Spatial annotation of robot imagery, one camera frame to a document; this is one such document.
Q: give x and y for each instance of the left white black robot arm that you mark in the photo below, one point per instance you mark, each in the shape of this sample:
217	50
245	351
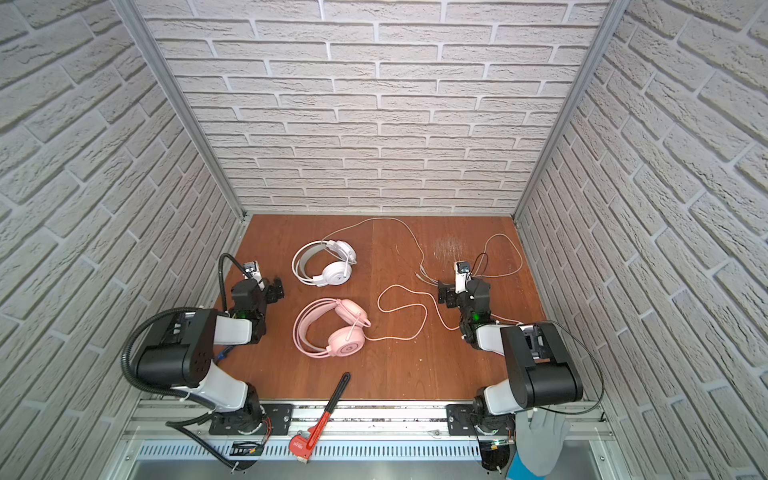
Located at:
175	355

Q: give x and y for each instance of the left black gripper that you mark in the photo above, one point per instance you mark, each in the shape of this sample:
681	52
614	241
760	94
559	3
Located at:
270	291

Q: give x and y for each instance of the grey gloved hand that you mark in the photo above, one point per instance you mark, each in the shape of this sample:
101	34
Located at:
539	438

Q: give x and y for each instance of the pink headphones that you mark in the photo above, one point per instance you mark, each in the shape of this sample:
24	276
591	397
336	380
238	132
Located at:
348	336

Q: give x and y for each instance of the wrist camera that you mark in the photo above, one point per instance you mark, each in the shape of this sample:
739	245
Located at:
462	275
251	270

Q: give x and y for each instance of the red black pipe wrench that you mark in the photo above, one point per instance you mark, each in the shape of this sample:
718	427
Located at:
303	443

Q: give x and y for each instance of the white headphones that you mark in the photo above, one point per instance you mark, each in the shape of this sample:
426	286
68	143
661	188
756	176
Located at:
334	273

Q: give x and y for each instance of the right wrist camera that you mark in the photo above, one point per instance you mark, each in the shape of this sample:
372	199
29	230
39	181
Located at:
462	275

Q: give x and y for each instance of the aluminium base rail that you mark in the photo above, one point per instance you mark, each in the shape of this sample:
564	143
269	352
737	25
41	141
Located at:
356	431

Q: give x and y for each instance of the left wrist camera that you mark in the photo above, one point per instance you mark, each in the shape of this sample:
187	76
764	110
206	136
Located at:
251	270

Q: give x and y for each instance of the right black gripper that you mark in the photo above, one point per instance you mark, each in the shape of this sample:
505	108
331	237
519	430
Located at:
450	294

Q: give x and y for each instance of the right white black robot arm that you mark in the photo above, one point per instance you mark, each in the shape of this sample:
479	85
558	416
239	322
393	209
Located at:
540	370

